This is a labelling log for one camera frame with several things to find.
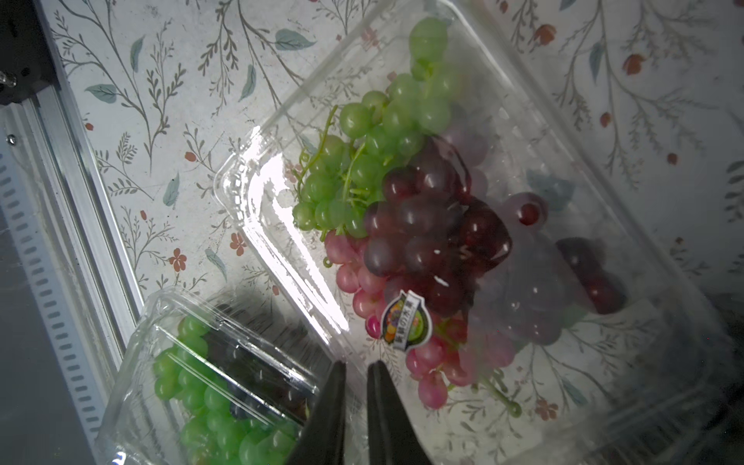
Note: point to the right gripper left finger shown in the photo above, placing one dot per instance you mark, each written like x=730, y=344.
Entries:
x=323, y=437

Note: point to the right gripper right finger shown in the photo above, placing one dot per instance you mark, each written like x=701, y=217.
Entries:
x=391, y=436

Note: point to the round fruit sticker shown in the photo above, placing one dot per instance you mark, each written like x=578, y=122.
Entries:
x=406, y=322

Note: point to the clear box green black grapes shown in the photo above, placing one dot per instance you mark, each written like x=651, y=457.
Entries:
x=220, y=381

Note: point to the clear box mixed grapes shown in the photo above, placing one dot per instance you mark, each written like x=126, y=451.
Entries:
x=420, y=157

